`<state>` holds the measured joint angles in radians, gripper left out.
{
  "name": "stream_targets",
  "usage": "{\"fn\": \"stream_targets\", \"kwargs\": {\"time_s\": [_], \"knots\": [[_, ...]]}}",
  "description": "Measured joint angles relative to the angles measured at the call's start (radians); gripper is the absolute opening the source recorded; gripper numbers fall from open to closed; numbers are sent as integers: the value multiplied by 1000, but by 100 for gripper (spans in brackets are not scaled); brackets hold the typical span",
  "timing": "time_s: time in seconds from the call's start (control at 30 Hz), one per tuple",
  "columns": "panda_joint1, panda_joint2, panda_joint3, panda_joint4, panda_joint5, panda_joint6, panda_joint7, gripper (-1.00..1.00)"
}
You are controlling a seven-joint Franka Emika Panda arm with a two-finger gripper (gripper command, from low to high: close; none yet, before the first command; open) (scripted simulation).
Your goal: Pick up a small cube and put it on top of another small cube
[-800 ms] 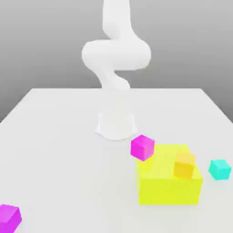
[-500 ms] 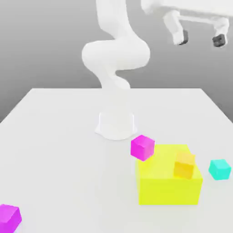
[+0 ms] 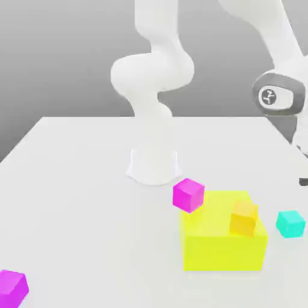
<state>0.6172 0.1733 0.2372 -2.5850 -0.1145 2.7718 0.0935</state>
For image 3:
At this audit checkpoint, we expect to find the small cyan cube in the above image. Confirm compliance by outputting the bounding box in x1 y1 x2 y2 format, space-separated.
275 209 307 239

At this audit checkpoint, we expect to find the large yellow box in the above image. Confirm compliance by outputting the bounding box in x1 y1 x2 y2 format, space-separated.
178 190 270 272

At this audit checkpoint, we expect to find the small magenta cube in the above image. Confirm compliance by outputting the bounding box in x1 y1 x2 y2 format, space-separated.
0 269 30 308
172 177 206 214

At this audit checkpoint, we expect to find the small orange cube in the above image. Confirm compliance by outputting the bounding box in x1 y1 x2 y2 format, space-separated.
229 200 260 238

